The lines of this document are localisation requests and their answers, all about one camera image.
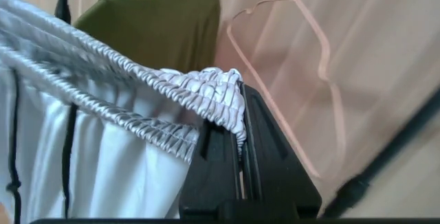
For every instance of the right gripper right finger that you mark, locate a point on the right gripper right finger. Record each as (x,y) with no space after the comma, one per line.
(278,176)

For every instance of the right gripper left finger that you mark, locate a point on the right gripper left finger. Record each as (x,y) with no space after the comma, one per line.
(216,176)

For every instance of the pale grey shorts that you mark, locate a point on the pale grey shorts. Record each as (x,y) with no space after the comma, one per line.
(120,176)

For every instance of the green shirt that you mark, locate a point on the green shirt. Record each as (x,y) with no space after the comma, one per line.
(154,28)

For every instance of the pink clothes hanger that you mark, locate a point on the pink clothes hanger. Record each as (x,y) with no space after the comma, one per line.
(324,66)

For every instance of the black clothes rack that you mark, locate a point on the black clothes rack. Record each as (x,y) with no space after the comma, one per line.
(63,4)

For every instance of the beige curtain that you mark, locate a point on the beige curtain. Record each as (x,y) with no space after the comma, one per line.
(378,28)

